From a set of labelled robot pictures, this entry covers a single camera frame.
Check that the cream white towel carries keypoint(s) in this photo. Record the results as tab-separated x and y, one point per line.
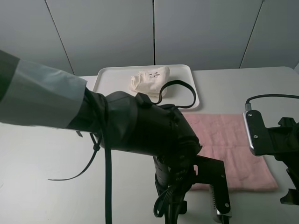
150	82

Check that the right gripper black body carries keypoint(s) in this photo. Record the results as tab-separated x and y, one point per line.
290	157

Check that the pink towel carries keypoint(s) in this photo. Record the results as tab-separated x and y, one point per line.
223	137

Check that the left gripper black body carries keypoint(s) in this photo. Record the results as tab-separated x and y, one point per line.
172	183

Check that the white rectangular plastic tray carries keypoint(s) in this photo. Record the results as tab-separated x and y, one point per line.
113	79

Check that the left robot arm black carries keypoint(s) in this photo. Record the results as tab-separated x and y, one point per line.
32	94

